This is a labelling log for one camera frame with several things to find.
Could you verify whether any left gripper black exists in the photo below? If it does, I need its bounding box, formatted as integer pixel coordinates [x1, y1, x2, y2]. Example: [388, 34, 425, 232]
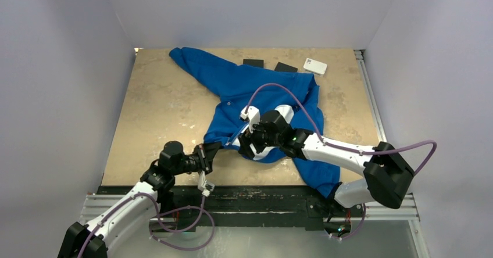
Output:
[172, 141, 221, 176]

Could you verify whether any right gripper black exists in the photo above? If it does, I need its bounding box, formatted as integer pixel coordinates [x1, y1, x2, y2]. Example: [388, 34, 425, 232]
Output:
[238, 117, 282, 159]

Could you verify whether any blue zip jacket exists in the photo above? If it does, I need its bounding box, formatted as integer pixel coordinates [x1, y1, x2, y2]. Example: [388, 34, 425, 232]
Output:
[169, 46, 342, 199]

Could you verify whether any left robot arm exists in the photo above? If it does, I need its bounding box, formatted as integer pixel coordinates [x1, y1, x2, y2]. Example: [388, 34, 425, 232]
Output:
[58, 141, 222, 257]

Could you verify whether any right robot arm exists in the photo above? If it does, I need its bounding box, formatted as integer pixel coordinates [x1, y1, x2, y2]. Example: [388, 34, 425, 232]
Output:
[238, 106, 415, 216]

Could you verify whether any black flat block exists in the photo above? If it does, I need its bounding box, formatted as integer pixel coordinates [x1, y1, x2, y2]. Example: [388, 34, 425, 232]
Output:
[242, 59, 265, 68]
[274, 62, 298, 73]

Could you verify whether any white small box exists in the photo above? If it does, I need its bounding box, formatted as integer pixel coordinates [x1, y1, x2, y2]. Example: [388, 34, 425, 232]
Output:
[303, 58, 328, 76]

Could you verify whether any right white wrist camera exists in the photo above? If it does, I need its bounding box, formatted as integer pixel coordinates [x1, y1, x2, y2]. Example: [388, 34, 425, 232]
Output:
[240, 106, 260, 132]

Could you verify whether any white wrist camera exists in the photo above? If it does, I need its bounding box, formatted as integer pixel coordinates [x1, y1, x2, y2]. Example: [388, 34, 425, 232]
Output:
[197, 171, 215, 197]
[240, 106, 260, 132]

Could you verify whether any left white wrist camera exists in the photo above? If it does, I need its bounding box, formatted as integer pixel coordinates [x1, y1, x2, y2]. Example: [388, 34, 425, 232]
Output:
[197, 171, 215, 197]

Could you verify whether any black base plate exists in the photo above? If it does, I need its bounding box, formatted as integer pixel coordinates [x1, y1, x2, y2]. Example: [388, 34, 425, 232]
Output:
[97, 185, 363, 232]

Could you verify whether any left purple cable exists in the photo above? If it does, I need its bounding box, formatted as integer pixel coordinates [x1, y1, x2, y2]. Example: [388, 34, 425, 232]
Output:
[77, 191, 216, 258]

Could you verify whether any right side aluminium rail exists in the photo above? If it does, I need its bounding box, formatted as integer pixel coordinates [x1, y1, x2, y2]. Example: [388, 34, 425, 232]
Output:
[354, 50, 387, 142]

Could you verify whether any aluminium frame rail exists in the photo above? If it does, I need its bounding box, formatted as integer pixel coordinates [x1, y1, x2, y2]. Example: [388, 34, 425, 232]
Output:
[69, 193, 431, 258]

